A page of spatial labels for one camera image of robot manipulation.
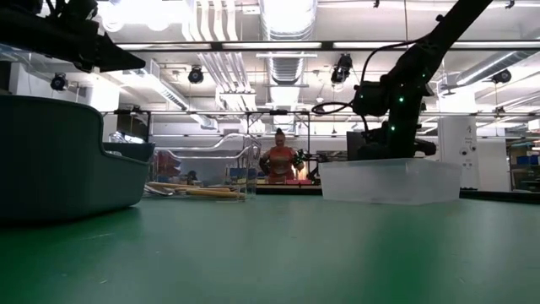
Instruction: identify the black ceiling spotlight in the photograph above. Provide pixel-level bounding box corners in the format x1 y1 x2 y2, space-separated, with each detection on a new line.
50 72 68 91
187 65 205 84
491 68 513 84
331 52 354 85

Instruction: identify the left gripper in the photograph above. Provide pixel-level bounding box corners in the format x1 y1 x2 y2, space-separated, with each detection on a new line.
24 0 147 73

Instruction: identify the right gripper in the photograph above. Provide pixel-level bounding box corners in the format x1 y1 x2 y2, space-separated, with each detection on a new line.
357 120 439 161

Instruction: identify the black aluminium table frame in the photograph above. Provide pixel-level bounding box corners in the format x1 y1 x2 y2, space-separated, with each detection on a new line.
252 184 540 204

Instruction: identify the frosted translucent plastic bin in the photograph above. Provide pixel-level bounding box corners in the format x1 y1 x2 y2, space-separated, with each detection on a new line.
318 158 463 206

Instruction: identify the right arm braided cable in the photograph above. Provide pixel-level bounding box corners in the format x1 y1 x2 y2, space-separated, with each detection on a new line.
310 35 429 132

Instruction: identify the green table mat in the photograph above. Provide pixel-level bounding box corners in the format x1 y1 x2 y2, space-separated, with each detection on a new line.
0 192 540 304

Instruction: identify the person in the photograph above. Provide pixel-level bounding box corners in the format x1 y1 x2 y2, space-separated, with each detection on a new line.
258 128 305 185

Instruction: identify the white pillar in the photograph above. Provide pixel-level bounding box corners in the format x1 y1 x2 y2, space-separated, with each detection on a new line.
437 116 480 189

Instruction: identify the black overhead frame bar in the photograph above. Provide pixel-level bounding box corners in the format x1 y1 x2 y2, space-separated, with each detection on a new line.
113 41 540 53

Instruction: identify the shelf with blue bins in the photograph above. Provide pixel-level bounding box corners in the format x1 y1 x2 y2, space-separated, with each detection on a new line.
507 138 540 193

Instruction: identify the grey-blue plastic bin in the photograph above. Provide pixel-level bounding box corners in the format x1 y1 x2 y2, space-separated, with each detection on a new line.
0 93 156 221

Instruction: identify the clear plastic bin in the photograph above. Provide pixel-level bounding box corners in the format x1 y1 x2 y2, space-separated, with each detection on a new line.
145 131 263 202

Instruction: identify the black monitor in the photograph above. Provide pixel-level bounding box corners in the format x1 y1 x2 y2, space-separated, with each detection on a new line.
346 130 369 162

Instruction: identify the silver ceiling duct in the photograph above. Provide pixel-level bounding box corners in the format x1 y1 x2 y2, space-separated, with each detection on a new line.
261 0 318 85
455 50 540 88

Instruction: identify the black background frame rail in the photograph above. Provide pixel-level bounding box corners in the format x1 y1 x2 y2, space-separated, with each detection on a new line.
96 109 540 118

